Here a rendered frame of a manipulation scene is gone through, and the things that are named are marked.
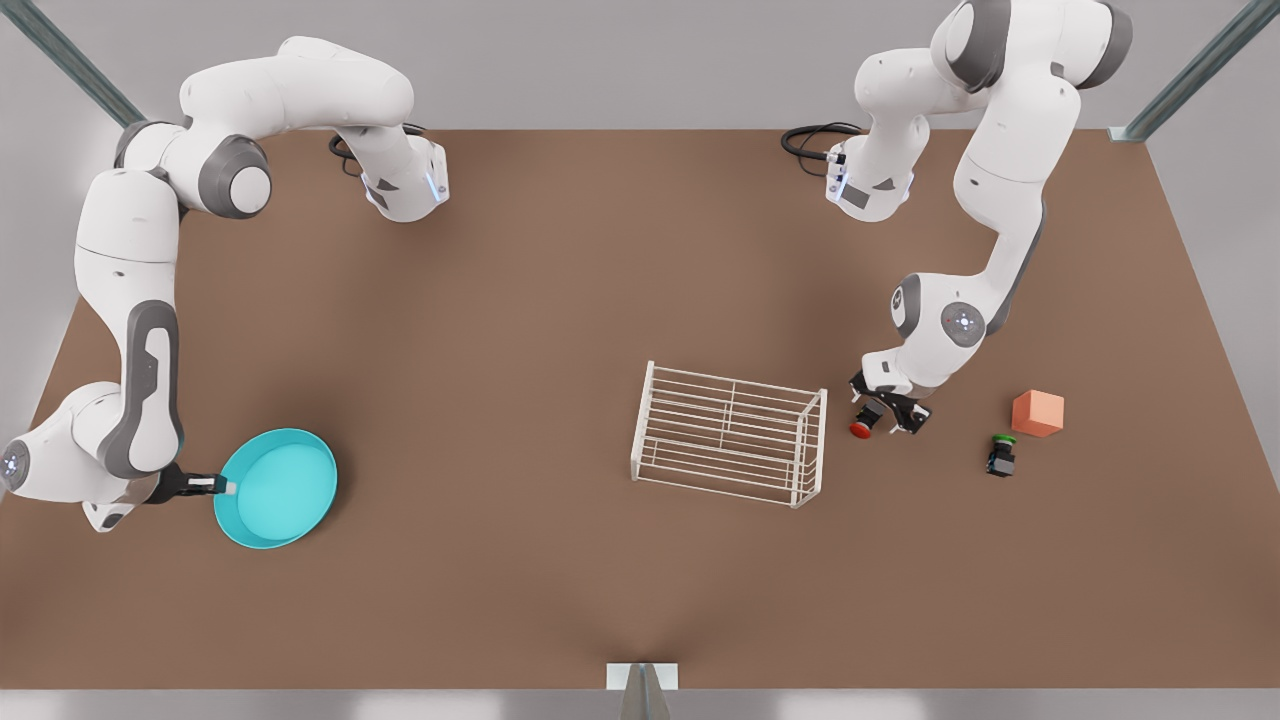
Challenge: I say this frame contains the silver frame post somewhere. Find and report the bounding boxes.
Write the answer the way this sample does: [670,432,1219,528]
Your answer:
[0,0,147,129]
[607,662,679,720]
[1108,0,1280,143]

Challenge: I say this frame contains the orange cube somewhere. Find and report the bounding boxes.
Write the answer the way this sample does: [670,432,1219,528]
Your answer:
[1011,390,1065,438]

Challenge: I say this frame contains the black cable loop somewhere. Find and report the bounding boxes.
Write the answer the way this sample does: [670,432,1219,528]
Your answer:
[329,123,431,179]
[781,123,867,179]

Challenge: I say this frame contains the white wire shelf rack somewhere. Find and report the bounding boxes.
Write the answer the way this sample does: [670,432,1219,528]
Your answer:
[631,361,829,509]

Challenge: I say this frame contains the teal round plate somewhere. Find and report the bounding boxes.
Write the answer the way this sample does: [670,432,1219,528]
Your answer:
[214,428,339,550]

